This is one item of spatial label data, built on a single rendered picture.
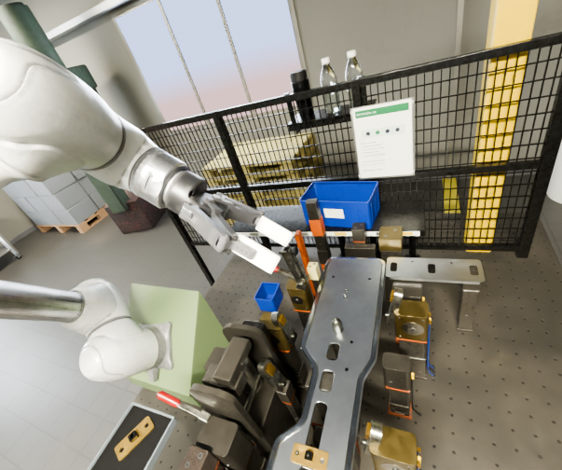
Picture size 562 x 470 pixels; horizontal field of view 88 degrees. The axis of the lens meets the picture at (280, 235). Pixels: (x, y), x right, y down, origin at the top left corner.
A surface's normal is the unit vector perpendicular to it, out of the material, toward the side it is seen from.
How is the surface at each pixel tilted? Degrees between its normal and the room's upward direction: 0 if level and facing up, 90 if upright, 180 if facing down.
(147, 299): 44
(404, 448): 0
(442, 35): 90
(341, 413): 0
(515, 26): 90
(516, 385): 0
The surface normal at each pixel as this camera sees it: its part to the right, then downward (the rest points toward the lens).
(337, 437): -0.27, -0.78
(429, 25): -0.35, 0.63
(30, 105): 0.76, 0.50
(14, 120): 0.50, 0.75
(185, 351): -0.44, -0.12
